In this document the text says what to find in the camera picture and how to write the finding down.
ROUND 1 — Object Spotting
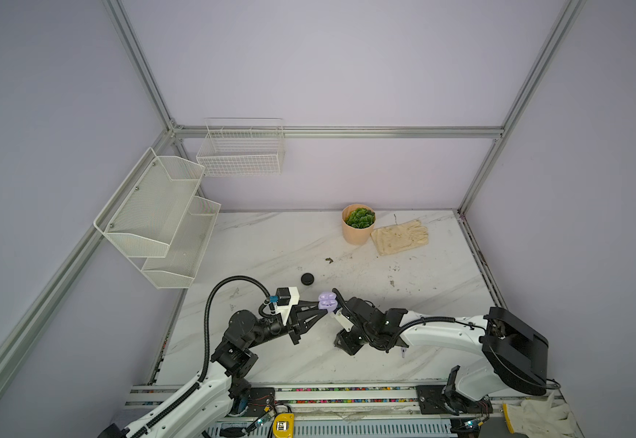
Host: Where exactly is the white glove yellow cuff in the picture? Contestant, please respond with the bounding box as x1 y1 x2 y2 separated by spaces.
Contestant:
502 394 577 438

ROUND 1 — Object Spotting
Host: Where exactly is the white wire basket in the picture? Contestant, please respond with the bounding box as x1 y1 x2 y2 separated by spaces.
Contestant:
197 118 285 177

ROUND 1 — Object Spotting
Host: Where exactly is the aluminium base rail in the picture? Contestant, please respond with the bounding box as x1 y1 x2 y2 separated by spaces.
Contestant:
123 380 565 423

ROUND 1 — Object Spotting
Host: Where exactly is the black round charging case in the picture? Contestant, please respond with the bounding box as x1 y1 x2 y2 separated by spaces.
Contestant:
301 273 315 286

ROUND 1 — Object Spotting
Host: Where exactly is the purple earbud charging case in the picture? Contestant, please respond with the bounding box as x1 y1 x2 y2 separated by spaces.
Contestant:
318 292 339 312

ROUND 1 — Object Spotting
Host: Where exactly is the white mesh shelf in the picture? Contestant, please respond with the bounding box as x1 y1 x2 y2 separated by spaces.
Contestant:
142 196 221 289
93 151 205 258

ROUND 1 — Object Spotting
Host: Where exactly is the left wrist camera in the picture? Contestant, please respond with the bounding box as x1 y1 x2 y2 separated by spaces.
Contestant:
269 287 300 326

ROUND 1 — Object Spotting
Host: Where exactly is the white mesh upper shelf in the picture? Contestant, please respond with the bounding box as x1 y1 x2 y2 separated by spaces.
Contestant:
93 151 205 258

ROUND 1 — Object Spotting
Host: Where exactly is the yellow tag box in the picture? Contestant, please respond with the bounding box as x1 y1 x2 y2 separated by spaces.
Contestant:
271 414 295 438

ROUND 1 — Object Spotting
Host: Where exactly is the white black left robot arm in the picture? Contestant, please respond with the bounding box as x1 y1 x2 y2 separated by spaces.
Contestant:
100 275 342 437

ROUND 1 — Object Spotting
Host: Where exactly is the orange pot with green plant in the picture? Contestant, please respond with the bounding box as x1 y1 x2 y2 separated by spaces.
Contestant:
342 204 375 246

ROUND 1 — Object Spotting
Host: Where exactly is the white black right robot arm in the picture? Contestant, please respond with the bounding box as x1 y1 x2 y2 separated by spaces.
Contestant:
319 289 552 412

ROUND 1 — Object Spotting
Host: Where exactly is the white mesh lower shelf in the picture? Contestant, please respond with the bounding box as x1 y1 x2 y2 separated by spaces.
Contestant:
142 196 221 289

